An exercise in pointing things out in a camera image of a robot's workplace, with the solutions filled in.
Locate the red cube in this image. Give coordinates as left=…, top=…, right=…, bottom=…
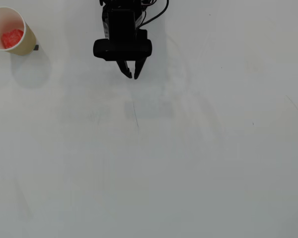
left=0, top=28, right=25, bottom=50

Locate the beige paper cup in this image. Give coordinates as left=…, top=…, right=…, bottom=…
left=0, top=6, right=37, bottom=57

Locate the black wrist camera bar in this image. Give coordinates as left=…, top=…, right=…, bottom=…
left=92, top=38, right=153, bottom=62

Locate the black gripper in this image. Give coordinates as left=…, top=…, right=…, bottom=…
left=102, top=9, right=149, bottom=80

